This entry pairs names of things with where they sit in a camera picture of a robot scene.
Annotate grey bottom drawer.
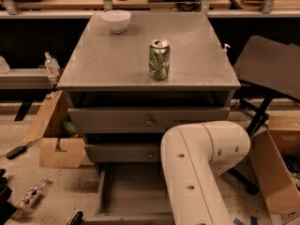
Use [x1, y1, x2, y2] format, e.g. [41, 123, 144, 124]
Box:
[84, 162, 174, 225]

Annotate grey drawer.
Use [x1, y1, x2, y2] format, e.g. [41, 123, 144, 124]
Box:
[84, 162, 174, 225]
[68, 107, 230, 134]
[84, 143, 160, 163]

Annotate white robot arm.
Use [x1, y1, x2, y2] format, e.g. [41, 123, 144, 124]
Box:
[160, 121, 250, 225]

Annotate grey drawer cabinet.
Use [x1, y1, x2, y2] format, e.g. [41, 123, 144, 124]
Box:
[56, 10, 242, 180]

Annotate grey top drawer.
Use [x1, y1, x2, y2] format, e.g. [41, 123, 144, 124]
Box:
[68, 107, 230, 134]

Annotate grey middle drawer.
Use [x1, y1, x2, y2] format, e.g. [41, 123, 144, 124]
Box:
[84, 143, 160, 163]

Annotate green soda can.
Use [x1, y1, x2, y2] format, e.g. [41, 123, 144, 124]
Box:
[149, 38, 171, 81]

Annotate white bowl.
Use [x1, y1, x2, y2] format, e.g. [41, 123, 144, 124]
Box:
[102, 10, 131, 34]

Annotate small white pump bottle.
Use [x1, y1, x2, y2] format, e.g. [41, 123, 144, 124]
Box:
[223, 43, 231, 54]

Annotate cardboard box left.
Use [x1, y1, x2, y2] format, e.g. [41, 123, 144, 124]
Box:
[22, 91, 91, 168]

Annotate cardboard box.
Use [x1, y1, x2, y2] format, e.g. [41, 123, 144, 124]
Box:
[248, 116, 300, 225]
[22, 91, 91, 168]

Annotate clear sanitizer bottle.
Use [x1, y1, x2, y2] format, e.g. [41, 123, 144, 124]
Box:
[44, 52, 60, 77]

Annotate black folding chair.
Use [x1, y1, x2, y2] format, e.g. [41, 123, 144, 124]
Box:
[228, 36, 300, 196]

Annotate black tool on floor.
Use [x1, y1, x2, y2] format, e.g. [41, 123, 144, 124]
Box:
[66, 211, 83, 225]

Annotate grey low shelf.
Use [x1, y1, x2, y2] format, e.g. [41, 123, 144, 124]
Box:
[0, 68, 58, 89]

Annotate black power adapter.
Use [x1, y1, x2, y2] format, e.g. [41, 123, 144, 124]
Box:
[6, 140, 38, 159]

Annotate clear bottle on floor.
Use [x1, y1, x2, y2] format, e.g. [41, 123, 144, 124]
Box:
[19, 178, 51, 211]

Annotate cardboard box right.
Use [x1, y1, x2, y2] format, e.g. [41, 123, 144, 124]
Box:
[248, 116, 300, 225]

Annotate black object bottom left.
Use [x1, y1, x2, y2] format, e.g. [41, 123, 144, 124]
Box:
[0, 169, 17, 225]

